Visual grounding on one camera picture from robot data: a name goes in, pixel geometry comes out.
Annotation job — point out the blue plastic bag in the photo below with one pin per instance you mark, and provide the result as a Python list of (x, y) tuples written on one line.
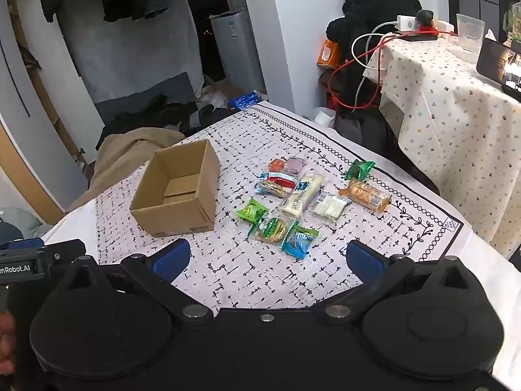
[(243, 100)]

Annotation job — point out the black white patterned blanket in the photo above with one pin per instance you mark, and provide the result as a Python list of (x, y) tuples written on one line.
[(244, 277)]

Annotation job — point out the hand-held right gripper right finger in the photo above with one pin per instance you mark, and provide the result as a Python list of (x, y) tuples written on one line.
[(366, 258)]

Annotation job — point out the person's left hand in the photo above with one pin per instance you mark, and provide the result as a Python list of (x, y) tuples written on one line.
[(5, 340)]

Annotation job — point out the white charger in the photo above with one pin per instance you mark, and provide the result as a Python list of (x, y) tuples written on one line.
[(407, 23)]

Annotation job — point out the clear white snack packet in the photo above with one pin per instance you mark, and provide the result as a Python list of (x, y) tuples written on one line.
[(330, 207)]

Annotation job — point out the wooden door frame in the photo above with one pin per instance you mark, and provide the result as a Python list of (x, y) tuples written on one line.
[(28, 179)]

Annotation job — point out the black round device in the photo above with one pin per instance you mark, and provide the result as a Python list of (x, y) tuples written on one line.
[(425, 18)]

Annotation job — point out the black tablet screen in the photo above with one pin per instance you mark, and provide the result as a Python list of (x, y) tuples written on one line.
[(494, 65)]

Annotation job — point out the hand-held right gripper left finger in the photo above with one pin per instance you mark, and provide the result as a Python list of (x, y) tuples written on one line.
[(171, 258)]

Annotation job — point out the dark clothes pile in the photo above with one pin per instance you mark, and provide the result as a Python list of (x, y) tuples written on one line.
[(163, 112)]

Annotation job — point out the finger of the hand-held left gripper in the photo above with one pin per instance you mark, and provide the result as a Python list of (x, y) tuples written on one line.
[(24, 244), (63, 249)]

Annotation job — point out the clear green biscuit packet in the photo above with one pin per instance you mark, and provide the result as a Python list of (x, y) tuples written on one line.
[(270, 230)]

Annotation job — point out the dark green snack packet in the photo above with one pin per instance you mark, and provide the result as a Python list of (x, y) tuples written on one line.
[(360, 170)]

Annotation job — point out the light green snack packet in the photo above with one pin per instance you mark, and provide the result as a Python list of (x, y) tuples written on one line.
[(252, 211)]

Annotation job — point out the floral tablecloth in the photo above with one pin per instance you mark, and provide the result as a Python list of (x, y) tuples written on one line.
[(452, 122)]

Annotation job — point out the black knit clothing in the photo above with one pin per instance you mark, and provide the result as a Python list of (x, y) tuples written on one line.
[(374, 8)]

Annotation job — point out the clear plastic container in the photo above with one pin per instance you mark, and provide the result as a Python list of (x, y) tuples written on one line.
[(468, 34)]

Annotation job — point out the small orange snack packet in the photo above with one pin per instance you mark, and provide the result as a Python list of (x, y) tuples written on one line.
[(276, 165)]

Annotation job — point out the grey green cushion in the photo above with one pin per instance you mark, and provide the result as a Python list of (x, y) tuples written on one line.
[(18, 220)]

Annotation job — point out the beige coat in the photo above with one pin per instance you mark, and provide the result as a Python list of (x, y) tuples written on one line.
[(126, 154)]

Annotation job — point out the long white snack packet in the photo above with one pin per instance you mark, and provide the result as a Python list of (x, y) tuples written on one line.
[(301, 195)]

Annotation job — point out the blue snack packet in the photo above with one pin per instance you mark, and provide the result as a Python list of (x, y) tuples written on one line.
[(299, 242)]

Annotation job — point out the red white cracker packet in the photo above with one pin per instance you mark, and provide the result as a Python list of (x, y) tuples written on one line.
[(276, 183)]

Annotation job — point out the orange tissue box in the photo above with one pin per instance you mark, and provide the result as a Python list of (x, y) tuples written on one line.
[(327, 53)]

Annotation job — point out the white plastic bag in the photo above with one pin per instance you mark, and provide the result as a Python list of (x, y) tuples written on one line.
[(211, 98)]

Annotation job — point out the brown cardboard box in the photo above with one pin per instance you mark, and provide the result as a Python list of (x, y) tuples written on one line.
[(175, 195)]

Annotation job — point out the white cup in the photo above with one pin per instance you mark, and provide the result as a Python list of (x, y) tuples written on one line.
[(324, 116)]

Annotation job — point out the orange cracker packet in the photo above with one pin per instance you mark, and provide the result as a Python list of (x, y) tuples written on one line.
[(366, 195)]

